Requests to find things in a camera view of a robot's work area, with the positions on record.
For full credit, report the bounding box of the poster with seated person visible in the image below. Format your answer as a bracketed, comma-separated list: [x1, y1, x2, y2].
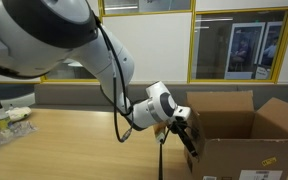
[224, 22, 267, 81]

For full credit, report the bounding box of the brown cardboard box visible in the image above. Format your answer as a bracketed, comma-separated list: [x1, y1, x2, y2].
[182, 90, 288, 180]

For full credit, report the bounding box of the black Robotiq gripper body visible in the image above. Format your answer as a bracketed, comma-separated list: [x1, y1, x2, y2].
[167, 119, 189, 135]

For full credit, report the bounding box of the grey upholstered bench sofa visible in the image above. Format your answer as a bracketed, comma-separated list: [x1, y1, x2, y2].
[33, 82, 288, 111]

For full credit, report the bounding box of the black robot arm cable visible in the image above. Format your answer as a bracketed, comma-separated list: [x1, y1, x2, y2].
[93, 13, 136, 144]

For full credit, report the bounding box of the white and yellow soft object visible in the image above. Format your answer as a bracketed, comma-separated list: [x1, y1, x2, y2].
[6, 105, 33, 122]

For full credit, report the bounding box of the clear plastic bag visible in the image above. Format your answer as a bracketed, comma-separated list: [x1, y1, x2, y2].
[0, 119, 39, 153]

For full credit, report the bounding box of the poster with person in blue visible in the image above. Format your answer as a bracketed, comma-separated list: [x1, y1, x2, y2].
[255, 21, 284, 80]

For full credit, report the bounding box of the yellow framed glass window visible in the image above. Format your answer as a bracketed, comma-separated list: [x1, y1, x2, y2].
[39, 58, 100, 84]
[187, 7, 288, 84]
[98, 0, 197, 17]

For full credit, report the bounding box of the small bottle with yellow label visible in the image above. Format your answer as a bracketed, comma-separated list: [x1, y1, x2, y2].
[0, 101, 12, 131]

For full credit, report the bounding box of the olive brown wrist camera mount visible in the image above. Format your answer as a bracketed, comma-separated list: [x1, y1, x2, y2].
[152, 122, 169, 146]

